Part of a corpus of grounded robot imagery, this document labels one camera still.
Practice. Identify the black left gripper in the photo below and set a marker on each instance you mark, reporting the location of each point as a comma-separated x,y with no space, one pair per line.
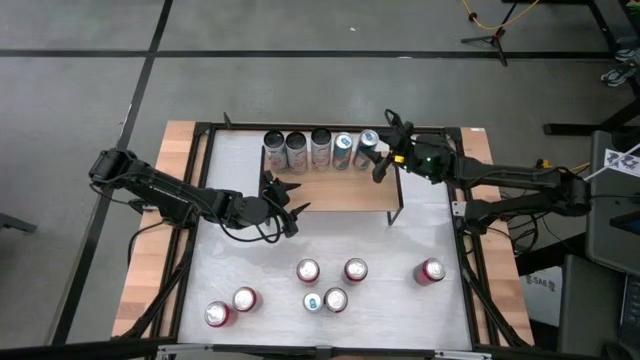
255,211

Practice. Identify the silver aluminium bar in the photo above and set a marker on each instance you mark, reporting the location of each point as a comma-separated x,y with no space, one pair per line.
185,348
462,355

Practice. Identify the black metal table frame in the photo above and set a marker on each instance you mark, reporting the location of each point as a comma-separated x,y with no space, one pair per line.
240,127

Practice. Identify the person's shoe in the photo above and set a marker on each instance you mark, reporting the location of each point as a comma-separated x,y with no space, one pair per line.
629,52
617,75

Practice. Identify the white box SA6 print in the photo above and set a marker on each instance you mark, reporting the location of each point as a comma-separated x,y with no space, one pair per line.
542,300

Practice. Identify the white paper tag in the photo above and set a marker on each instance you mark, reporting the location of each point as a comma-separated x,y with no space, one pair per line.
622,164

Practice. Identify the black tripod stand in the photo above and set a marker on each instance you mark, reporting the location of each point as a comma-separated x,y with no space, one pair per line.
495,36

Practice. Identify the white tall slim can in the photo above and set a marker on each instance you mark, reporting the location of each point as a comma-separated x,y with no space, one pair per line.
296,143
321,140
275,142

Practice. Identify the red Coca-Cola can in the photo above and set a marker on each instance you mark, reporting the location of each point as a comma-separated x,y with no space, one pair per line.
336,299
355,270
244,299
217,313
434,270
308,271

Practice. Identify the wooden shelf black metal frame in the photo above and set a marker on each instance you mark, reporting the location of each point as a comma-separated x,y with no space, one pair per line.
340,192

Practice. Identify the grey furniture leg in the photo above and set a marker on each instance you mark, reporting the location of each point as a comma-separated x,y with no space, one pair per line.
15,222

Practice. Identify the grey desk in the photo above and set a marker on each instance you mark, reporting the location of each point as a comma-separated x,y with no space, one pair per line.
605,235

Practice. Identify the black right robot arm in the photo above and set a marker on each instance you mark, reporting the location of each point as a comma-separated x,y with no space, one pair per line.
510,175

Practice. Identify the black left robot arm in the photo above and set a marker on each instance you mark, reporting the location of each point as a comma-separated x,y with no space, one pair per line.
165,191

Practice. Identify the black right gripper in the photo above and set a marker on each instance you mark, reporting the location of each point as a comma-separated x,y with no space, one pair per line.
427,155

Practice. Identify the blue silver Red Bull can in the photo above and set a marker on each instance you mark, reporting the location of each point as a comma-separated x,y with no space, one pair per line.
342,142
312,301
367,140

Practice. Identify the black desk leg frame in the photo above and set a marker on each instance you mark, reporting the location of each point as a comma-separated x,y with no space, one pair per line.
570,129

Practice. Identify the grey cabinet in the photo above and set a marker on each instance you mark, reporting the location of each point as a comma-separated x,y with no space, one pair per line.
590,310

